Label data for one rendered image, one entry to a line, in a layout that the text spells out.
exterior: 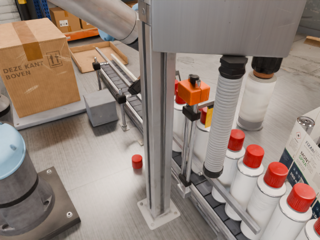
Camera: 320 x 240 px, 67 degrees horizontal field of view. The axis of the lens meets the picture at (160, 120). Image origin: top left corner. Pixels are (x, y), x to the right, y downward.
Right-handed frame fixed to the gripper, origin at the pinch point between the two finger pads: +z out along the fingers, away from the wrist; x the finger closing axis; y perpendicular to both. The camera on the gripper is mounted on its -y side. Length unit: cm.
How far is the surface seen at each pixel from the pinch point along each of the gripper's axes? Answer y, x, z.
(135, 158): -13.2, -1.3, 9.0
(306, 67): 284, 149, 21
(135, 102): -1.1, 20.8, -5.8
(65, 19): 26, 340, -132
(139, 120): -4.9, 11.1, 0.1
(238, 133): 1.0, -32.9, 1.6
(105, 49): 9, 85, -38
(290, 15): -5, -52, -16
